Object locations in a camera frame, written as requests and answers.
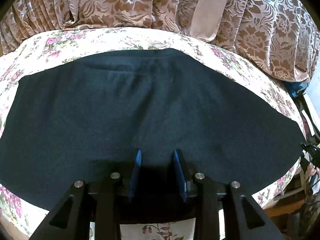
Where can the brown floral curtain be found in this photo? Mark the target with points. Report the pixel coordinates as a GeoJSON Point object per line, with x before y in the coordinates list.
{"type": "Point", "coordinates": [262, 30]}

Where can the floral bedsheet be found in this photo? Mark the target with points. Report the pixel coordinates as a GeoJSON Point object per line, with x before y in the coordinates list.
{"type": "Point", "coordinates": [75, 42]}

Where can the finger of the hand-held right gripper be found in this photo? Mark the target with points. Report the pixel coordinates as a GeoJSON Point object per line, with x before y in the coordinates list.
{"type": "Point", "coordinates": [310, 148]}

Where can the plain pink curtain band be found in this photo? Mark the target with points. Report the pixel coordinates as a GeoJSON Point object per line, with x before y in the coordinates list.
{"type": "Point", "coordinates": [207, 10]}

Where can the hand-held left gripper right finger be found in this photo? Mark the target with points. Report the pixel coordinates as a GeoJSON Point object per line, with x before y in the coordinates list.
{"type": "Point", "coordinates": [180, 175]}

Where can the blue object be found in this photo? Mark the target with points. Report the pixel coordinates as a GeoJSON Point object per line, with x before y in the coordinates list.
{"type": "Point", "coordinates": [297, 88]}

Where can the wooden furniture edge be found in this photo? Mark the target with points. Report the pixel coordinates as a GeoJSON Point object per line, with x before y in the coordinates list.
{"type": "Point", "coordinates": [290, 203]}

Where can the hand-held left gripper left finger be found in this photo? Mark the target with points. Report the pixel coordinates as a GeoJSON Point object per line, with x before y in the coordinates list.
{"type": "Point", "coordinates": [135, 177]}

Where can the person's right hand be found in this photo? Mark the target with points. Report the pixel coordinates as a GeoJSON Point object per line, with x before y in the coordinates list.
{"type": "Point", "coordinates": [312, 171]}

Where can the black pants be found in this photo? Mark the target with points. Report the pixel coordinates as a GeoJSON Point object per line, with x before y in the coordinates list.
{"type": "Point", "coordinates": [150, 110]}

